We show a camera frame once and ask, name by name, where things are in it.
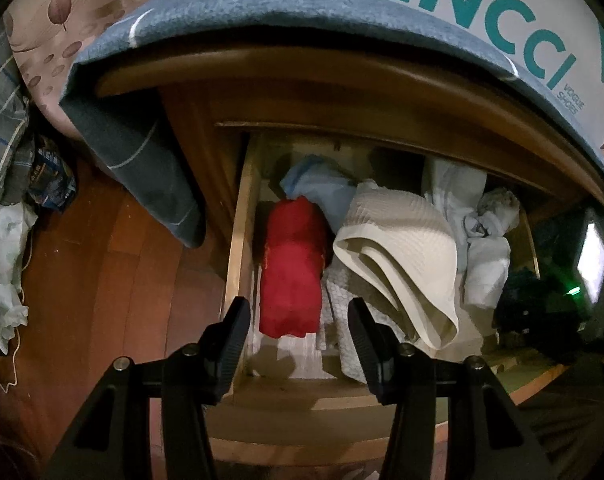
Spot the white underwear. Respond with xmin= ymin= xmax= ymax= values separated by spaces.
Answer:
xmin=422 ymin=155 xmax=513 ymax=311

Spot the blue packet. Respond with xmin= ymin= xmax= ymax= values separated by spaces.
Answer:
xmin=29 ymin=135 xmax=78 ymax=213

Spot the light blue underwear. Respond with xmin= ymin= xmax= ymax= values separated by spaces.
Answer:
xmin=279 ymin=154 xmax=363 ymax=233

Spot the white plastic bag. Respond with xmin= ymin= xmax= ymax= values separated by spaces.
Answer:
xmin=0 ymin=202 xmax=40 ymax=356

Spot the cream waffle underwear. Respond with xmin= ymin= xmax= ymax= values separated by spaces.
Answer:
xmin=332 ymin=180 xmax=460 ymax=352

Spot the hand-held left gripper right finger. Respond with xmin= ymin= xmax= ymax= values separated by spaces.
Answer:
xmin=347 ymin=297 xmax=553 ymax=480

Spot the white drawer liner paper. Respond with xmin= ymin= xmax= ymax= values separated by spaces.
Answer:
xmin=249 ymin=265 xmax=333 ymax=378

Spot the olive ribbed cloth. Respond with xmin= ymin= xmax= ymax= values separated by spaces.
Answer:
xmin=522 ymin=370 xmax=604 ymax=480

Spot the white cable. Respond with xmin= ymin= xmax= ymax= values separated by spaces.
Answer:
xmin=0 ymin=240 xmax=33 ymax=393

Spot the blue cloth cover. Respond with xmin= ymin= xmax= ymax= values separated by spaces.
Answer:
xmin=57 ymin=0 xmax=604 ymax=251

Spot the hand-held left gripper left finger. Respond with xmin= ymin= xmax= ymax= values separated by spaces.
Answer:
xmin=44 ymin=296 xmax=252 ymax=480

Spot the white honeycomb patterned cloth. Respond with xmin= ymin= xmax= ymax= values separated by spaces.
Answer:
xmin=319 ymin=265 xmax=408 ymax=381

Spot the wooden drawer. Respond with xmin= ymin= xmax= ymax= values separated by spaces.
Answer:
xmin=202 ymin=130 xmax=573 ymax=466

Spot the dark green cloth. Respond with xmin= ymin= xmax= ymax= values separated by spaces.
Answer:
xmin=494 ymin=267 xmax=553 ymax=346

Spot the wooden nightstand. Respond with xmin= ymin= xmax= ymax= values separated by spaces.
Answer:
xmin=94 ymin=45 xmax=604 ymax=241

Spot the red underwear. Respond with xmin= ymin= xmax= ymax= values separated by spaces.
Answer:
xmin=258 ymin=197 xmax=333 ymax=338

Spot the grey white cloth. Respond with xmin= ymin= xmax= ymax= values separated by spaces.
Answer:
xmin=474 ymin=187 xmax=522 ymax=238

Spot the grey plaid cloth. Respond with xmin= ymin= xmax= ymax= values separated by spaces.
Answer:
xmin=0 ymin=25 xmax=38 ymax=216

